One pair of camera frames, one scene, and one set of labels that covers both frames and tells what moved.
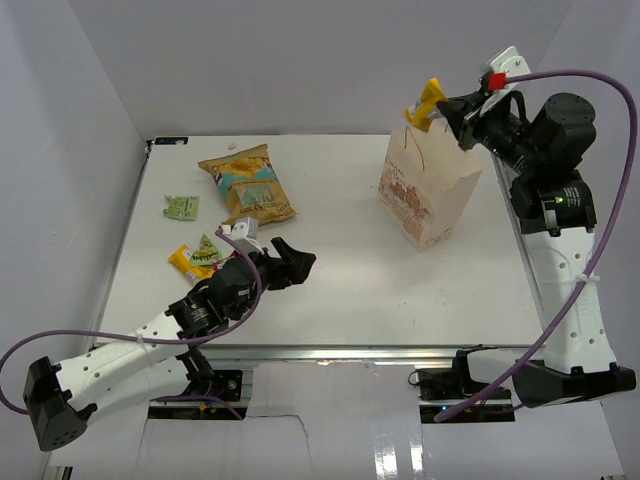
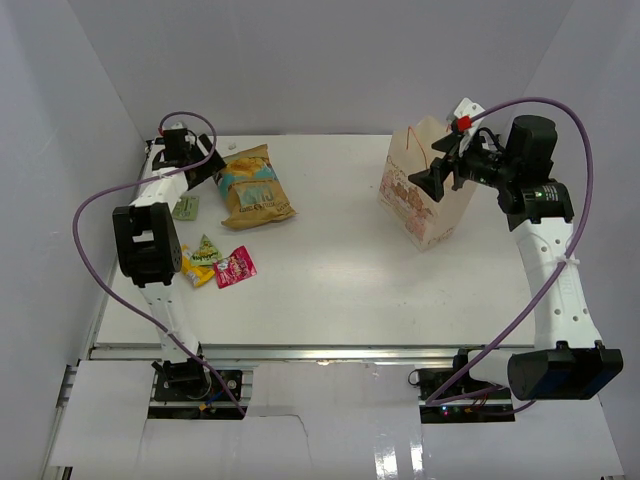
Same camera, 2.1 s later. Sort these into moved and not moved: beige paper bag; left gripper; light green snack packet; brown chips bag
Moved: left gripper
Not moved: beige paper bag; brown chips bag; light green snack packet
